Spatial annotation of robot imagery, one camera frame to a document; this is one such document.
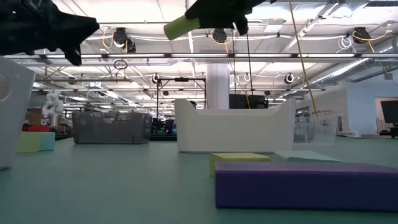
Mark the oblong yellow-green foam block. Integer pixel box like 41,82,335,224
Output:
16,131,42,154

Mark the silver ventilation duct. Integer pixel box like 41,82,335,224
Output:
307,40,398,88

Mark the clear plastic bin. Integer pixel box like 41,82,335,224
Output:
294,113,338,146

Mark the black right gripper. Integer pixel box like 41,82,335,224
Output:
185,0,271,37

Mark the green table mat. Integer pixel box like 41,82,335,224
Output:
0,135,398,224

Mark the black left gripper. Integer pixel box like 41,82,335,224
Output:
0,0,101,67

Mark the mint foam block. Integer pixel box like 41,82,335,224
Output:
270,151,343,163
39,132,56,152

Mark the black ceiling cable reel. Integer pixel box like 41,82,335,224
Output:
112,27,137,53
211,28,228,44
353,27,371,44

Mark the purple foam block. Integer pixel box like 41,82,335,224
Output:
214,161,398,212

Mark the red box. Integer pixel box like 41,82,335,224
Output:
27,125,50,133

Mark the long ceiling light strip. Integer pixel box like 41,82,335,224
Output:
4,52,398,60

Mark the yellow-green foam cylinder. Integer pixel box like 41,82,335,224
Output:
163,14,201,40

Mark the white plastic bin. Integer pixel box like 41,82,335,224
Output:
174,98,297,154

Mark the black monitor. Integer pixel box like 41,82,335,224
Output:
381,100,398,125

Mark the black frame workstation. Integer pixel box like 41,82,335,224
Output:
156,77,207,125

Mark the small yellow foam block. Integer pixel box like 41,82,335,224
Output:
209,152,271,178

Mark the white building pillar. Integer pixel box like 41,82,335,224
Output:
206,63,230,110

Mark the yellow hanging cable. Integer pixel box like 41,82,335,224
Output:
288,0,318,116

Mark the pale grey plastic bin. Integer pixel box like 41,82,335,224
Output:
0,57,36,170

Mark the thin black hanging cable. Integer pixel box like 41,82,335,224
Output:
246,32,253,96
231,29,236,94

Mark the dark grey plastic bin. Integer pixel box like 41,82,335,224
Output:
72,111,153,145

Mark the dark wall screen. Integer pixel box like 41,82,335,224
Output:
229,94,269,110

